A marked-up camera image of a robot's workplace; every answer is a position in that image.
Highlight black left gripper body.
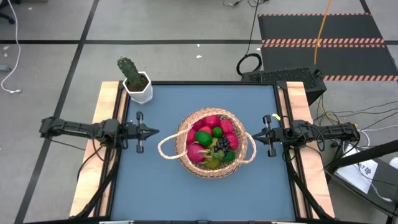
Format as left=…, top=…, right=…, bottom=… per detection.
left=124, top=111, right=146, bottom=154

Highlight yellow cable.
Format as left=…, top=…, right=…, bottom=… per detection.
left=313, top=0, right=333, bottom=65

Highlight black grapes with leaf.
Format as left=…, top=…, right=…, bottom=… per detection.
left=211, top=136, right=232, bottom=161

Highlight pink dragon fruit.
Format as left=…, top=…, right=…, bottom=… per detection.
left=187, top=142, right=213, bottom=164

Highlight large green lime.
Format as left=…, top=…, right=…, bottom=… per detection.
left=195, top=130, right=213, bottom=147

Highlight white hexagonal plant pot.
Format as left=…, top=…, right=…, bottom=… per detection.
left=122, top=71, right=154, bottom=105

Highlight white paper sheet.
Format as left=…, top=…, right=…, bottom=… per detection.
left=337, top=144, right=379, bottom=194

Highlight black striped-edge floor mat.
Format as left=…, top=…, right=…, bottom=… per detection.
left=257, top=12, right=398, bottom=82

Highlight black table frame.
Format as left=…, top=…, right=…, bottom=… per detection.
left=74, top=80, right=335, bottom=224

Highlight black coiled floor cable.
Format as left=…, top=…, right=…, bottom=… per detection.
left=235, top=0, right=264, bottom=77

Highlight light wooden side board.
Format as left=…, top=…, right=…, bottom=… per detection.
left=277, top=81, right=336, bottom=218
left=68, top=81, right=129, bottom=218

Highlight green cactus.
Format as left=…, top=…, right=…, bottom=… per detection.
left=116, top=57, right=147, bottom=90

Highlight black stand bar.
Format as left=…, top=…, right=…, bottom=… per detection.
left=326, top=139, right=398, bottom=175

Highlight woven wicker basket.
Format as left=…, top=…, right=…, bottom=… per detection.
left=157, top=107, right=257, bottom=180

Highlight black perforated computer case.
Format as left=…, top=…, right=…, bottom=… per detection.
left=241, top=67, right=327, bottom=105

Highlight white floor cable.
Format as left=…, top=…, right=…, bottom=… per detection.
left=0, top=0, right=22, bottom=94

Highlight black office chair base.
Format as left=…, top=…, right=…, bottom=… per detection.
left=0, top=0, right=21, bottom=25

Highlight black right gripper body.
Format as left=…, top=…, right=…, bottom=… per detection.
left=262, top=114, right=294, bottom=158

